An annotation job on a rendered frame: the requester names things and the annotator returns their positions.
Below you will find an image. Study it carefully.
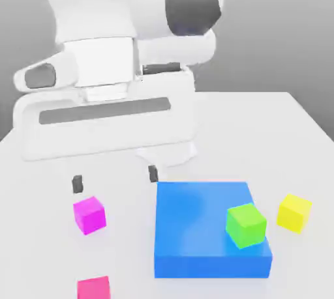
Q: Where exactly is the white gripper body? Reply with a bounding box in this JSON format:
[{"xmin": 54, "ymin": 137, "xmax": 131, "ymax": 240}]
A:
[{"xmin": 12, "ymin": 66, "xmax": 196, "ymax": 162}]

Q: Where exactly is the small magenta cube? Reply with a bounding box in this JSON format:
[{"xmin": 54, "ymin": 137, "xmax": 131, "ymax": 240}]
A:
[{"xmin": 72, "ymin": 195, "xmax": 108, "ymax": 236}]

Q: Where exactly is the small pink cube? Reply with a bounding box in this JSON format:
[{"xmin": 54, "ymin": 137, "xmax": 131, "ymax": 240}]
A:
[{"xmin": 76, "ymin": 275, "xmax": 111, "ymax": 299}]

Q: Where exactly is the small green cube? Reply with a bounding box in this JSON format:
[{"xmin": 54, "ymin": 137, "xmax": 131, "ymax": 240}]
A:
[{"xmin": 225, "ymin": 203, "xmax": 268, "ymax": 250}]

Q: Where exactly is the small yellow cube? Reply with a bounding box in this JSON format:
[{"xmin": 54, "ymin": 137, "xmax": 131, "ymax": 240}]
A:
[{"xmin": 276, "ymin": 193, "xmax": 313, "ymax": 235}]

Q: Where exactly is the large blue box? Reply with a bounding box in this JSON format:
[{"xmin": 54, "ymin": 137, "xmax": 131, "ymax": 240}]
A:
[{"xmin": 153, "ymin": 180, "xmax": 274, "ymax": 279}]

